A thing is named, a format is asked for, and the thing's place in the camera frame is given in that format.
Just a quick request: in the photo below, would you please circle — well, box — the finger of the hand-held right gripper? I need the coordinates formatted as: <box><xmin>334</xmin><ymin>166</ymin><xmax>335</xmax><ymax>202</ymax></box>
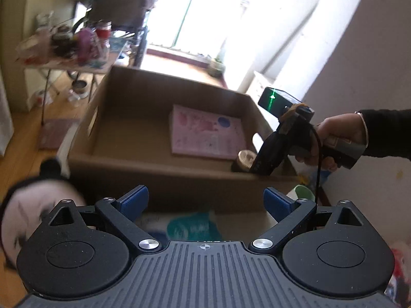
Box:
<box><xmin>252</xmin><ymin>148</ymin><xmax>280</xmax><ymax>176</ymax></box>

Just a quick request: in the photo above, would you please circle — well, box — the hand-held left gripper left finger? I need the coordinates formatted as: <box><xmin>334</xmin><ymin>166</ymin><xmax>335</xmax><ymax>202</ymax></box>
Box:
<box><xmin>43</xmin><ymin>185</ymin><xmax>161</xmax><ymax>253</ymax></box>

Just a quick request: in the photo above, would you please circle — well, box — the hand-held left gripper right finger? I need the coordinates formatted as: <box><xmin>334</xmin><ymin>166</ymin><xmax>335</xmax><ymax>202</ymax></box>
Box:
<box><xmin>249</xmin><ymin>187</ymin><xmax>373</xmax><ymax>253</ymax></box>

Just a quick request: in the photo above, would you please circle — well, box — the dark jar with gold lid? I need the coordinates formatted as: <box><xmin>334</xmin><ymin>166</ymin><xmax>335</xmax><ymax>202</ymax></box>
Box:
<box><xmin>231</xmin><ymin>150</ymin><xmax>257</xmax><ymax>173</ymax></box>

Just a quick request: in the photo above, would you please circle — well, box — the teal white tissue pack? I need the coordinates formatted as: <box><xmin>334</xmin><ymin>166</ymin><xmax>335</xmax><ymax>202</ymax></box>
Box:
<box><xmin>143</xmin><ymin>211</ymin><xmax>223</xmax><ymax>242</ymax></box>

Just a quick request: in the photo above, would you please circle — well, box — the large cardboard box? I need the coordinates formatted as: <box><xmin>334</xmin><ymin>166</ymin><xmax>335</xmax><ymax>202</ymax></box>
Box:
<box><xmin>67</xmin><ymin>65</ymin><xmax>301</xmax><ymax>214</ymax></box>

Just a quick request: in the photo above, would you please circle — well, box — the pink cartoon cover book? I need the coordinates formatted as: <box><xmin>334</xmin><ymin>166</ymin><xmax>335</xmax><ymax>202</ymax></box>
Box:
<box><xmin>170</xmin><ymin>104</ymin><xmax>248</xmax><ymax>160</ymax></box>

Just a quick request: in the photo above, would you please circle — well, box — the panda plush toy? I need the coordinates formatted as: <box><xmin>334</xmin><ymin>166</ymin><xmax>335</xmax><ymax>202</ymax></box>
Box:
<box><xmin>0</xmin><ymin>158</ymin><xmax>87</xmax><ymax>270</ymax></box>

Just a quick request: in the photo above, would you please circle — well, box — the person's right forearm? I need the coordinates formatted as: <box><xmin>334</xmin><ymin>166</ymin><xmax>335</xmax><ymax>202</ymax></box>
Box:
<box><xmin>356</xmin><ymin>109</ymin><xmax>411</xmax><ymax>161</ymax></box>

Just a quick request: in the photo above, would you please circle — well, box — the person's right hand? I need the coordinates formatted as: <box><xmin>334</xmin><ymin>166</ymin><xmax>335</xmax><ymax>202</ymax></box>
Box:
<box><xmin>295</xmin><ymin>113</ymin><xmax>368</xmax><ymax>171</ymax></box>

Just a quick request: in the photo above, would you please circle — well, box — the green cup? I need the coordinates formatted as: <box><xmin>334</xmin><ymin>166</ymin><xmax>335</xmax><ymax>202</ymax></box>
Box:
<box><xmin>287</xmin><ymin>184</ymin><xmax>317</xmax><ymax>205</ymax></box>

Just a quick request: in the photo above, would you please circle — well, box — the white cabinet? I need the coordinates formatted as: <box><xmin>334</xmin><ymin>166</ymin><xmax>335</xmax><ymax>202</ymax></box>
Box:
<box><xmin>246</xmin><ymin>71</ymin><xmax>277</xmax><ymax>103</ymax></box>

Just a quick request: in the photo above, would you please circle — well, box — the potted plant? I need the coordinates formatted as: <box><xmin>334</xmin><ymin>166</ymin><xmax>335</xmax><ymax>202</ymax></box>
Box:
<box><xmin>208</xmin><ymin>56</ymin><xmax>226</xmax><ymax>78</ymax></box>

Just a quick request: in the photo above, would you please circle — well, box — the grey floor mat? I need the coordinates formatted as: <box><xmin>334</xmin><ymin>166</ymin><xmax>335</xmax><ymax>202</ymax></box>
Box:
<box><xmin>39</xmin><ymin>119</ymin><xmax>79</xmax><ymax>150</ymax></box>

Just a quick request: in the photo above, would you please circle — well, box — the metal bowl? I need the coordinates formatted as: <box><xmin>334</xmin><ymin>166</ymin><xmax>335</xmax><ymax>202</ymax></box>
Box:
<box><xmin>71</xmin><ymin>80</ymin><xmax>88</xmax><ymax>98</ymax></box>

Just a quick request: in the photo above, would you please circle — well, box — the window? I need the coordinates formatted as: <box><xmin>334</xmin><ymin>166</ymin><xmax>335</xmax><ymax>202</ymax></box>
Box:
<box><xmin>146</xmin><ymin>0</ymin><xmax>268</xmax><ymax>59</ymax></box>

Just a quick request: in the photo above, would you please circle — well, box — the white plastic bag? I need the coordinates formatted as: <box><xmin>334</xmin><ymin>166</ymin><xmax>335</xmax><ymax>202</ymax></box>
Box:
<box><xmin>34</xmin><ymin>90</ymin><xmax>54</xmax><ymax>107</ymax></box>

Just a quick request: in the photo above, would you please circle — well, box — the folding table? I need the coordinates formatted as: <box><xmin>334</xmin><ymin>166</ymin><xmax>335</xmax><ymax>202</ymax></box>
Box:
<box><xmin>16</xmin><ymin>34</ymin><xmax>129</xmax><ymax>126</ymax></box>

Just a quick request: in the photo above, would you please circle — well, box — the red white packaging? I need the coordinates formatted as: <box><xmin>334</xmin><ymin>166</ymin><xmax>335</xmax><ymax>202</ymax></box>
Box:
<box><xmin>385</xmin><ymin>240</ymin><xmax>411</xmax><ymax>306</ymax></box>

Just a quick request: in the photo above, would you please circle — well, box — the beige curtain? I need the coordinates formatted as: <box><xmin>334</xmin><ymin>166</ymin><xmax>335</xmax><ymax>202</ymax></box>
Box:
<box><xmin>0</xmin><ymin>86</ymin><xmax>15</xmax><ymax>158</ymax></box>

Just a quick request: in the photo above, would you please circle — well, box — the clear glass jar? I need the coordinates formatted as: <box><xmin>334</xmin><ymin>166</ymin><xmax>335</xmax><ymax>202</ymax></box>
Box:
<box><xmin>92</xmin><ymin>40</ymin><xmax>110</xmax><ymax>62</ymax></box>

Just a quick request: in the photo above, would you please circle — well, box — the magenta bottle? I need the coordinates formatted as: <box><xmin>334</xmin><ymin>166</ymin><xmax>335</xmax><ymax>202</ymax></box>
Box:
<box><xmin>77</xmin><ymin>27</ymin><xmax>94</xmax><ymax>64</ymax></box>

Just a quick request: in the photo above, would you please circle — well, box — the dark glass teapot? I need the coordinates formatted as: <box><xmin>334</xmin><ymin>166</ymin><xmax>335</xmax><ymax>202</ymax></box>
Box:
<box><xmin>51</xmin><ymin>26</ymin><xmax>73</xmax><ymax>57</ymax></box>

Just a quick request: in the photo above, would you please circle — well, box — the pink tumbler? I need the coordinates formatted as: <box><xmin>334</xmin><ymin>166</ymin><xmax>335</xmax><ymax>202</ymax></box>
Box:
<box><xmin>35</xmin><ymin>27</ymin><xmax>52</xmax><ymax>62</ymax></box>

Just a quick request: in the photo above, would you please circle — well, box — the wheelchair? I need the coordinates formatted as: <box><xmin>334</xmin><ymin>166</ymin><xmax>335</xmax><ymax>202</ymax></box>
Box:
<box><xmin>72</xmin><ymin>0</ymin><xmax>155</xmax><ymax>68</ymax></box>

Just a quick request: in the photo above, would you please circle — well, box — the black cable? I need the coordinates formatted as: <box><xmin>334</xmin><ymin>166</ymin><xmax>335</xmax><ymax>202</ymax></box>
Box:
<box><xmin>313</xmin><ymin>125</ymin><xmax>323</xmax><ymax>206</ymax></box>

